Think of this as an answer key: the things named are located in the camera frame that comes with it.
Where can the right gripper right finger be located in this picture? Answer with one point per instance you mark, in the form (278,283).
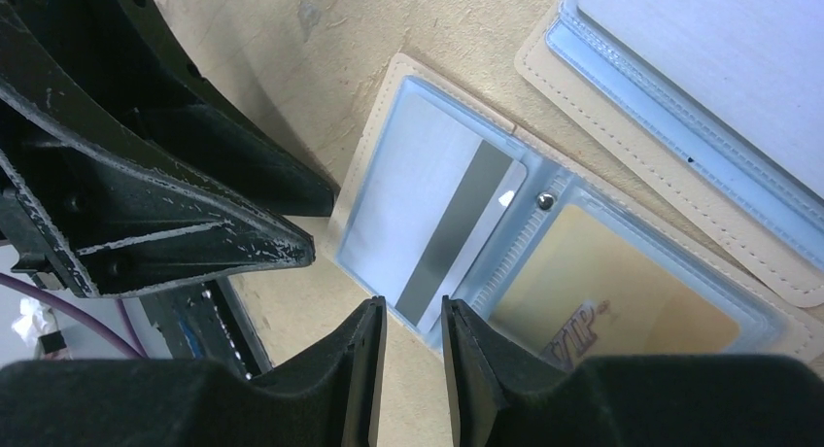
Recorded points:
(501,395)

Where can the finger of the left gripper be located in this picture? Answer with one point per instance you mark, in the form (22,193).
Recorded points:
(181,111)
(88,200)

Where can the beige snap card holder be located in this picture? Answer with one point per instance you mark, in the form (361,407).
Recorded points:
(768,323)

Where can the gold VIP card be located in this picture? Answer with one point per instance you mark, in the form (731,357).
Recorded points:
(586,292)

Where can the open beige card holder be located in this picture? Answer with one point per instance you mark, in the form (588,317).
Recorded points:
(748,205)

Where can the silver card in holder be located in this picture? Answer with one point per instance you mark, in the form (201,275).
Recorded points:
(439,183)

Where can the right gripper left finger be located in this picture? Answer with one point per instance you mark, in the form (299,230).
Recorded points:
(327,395)

